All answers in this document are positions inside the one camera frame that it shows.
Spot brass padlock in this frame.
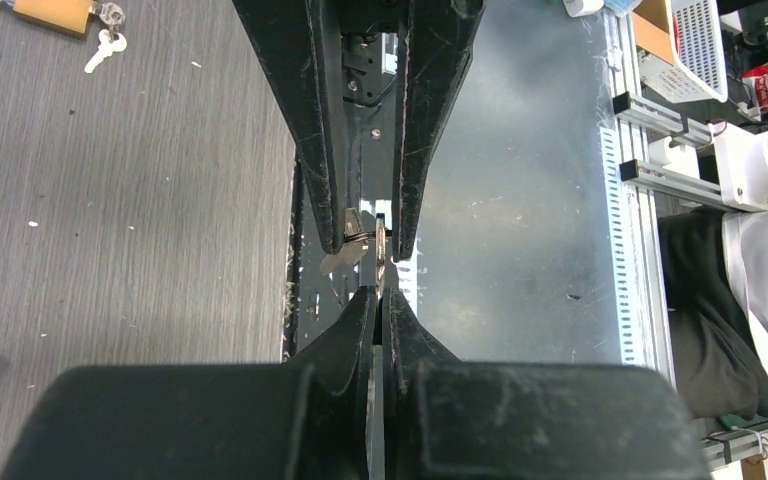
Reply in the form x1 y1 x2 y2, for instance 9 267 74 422
0 0 125 40

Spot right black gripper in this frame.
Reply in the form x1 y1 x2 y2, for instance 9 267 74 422
233 0 485 262

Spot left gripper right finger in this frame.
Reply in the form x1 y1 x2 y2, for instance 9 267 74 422
381 289 710 479

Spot white perforated basket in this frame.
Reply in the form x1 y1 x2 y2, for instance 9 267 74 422
671 0 728 103

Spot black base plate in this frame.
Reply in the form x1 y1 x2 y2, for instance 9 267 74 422
281 26 418 364

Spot silver padlock key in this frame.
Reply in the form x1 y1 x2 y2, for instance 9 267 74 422
84 1 127 74

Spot person behind enclosure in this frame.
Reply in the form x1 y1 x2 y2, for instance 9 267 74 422
658 207 768 419

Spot small silver keys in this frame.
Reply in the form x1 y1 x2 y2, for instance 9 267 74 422
319 208 392 289

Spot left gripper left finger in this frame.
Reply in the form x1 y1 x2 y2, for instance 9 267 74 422
1 287 377 479

